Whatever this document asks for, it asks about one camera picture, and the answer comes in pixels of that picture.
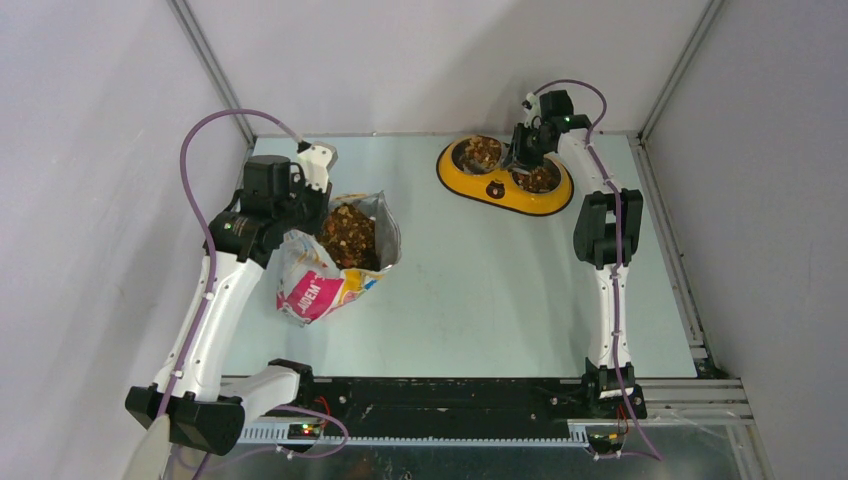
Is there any pet food bag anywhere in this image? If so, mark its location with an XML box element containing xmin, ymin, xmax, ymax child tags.
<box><xmin>276</xmin><ymin>191</ymin><xmax>401</xmax><ymax>325</ymax></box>

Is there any pet food kibble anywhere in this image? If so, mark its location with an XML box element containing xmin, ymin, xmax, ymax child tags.
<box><xmin>317</xmin><ymin>203</ymin><xmax>380</xmax><ymax>271</ymax></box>

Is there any purple cable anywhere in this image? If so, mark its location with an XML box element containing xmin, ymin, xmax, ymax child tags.
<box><xmin>155</xmin><ymin>108</ymin><xmax>350</xmax><ymax>480</ymax></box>
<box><xmin>529</xmin><ymin>79</ymin><xmax>664</xmax><ymax>463</ymax></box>

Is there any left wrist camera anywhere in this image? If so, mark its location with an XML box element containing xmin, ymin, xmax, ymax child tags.
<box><xmin>297</xmin><ymin>141</ymin><xmax>338</xmax><ymax>194</ymax></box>

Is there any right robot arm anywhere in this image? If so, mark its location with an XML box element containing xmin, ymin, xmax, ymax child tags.
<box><xmin>502</xmin><ymin>80</ymin><xmax>644</xmax><ymax>418</ymax></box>

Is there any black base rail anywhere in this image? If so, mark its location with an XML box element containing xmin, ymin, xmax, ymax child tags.
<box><xmin>264</xmin><ymin>376</ymin><xmax>647</xmax><ymax>442</ymax></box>

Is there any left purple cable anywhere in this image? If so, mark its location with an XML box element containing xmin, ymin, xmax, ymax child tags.
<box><xmin>155</xmin><ymin>108</ymin><xmax>350</xmax><ymax>480</ymax></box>

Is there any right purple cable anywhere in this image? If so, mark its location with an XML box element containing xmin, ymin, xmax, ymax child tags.
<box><xmin>529</xmin><ymin>79</ymin><xmax>664</xmax><ymax>463</ymax></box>

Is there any yellow double pet bowl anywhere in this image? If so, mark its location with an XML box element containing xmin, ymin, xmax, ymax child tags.
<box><xmin>436</xmin><ymin>135</ymin><xmax>574</xmax><ymax>217</ymax></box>

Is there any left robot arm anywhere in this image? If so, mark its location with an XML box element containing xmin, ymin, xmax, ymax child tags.
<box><xmin>125</xmin><ymin>144</ymin><xmax>337</xmax><ymax>456</ymax></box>

